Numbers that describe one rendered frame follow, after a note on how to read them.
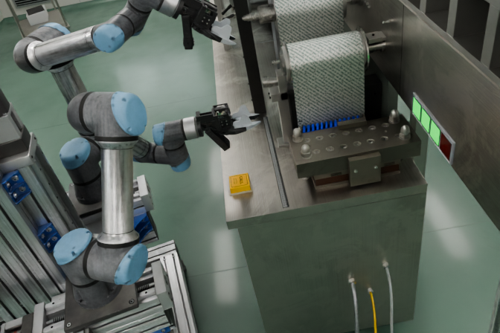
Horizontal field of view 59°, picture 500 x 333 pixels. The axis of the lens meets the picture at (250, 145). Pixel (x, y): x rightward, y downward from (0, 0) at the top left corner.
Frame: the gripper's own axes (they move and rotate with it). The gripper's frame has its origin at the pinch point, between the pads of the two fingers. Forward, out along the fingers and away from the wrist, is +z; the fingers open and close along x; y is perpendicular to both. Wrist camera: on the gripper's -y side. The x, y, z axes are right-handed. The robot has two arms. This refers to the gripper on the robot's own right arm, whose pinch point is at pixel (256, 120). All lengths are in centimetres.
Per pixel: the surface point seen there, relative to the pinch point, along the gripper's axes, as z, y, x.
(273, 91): 7.9, 4.7, 9.4
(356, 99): 34.6, 0.7, -0.2
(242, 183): -8.7, -16.6, -11.7
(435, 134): 45, 9, -37
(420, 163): 66, -46, 13
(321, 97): 22.8, 4.6, -0.3
